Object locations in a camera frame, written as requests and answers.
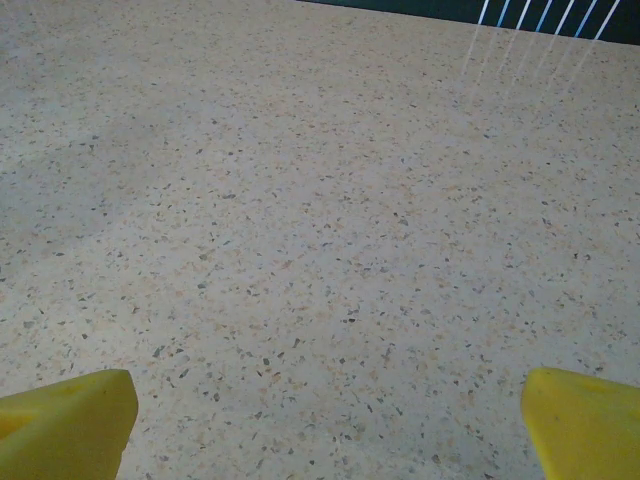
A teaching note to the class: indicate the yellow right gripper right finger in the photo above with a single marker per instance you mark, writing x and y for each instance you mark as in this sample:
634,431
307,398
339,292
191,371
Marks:
590,435

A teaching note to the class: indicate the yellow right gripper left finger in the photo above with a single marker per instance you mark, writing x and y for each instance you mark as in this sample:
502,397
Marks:
65,430

